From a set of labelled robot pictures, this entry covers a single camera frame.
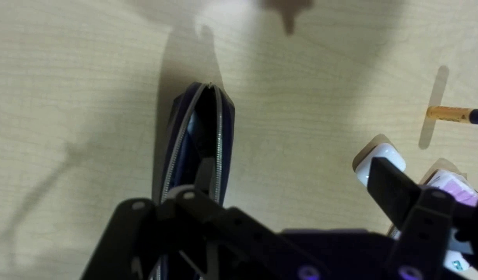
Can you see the purple tissue packet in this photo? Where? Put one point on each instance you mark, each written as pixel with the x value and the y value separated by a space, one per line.
pixel 453 184

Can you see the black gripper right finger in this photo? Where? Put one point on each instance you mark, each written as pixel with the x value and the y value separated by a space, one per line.
pixel 426 220

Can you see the small dark navy pouch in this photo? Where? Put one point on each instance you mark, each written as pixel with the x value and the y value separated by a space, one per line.
pixel 199 137

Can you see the white earbuds case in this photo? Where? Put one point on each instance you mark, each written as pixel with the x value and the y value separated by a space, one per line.
pixel 373 158

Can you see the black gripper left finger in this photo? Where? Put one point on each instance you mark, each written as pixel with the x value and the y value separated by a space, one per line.
pixel 191 235

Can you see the small amber vial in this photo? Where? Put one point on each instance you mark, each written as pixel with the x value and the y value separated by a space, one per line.
pixel 453 114

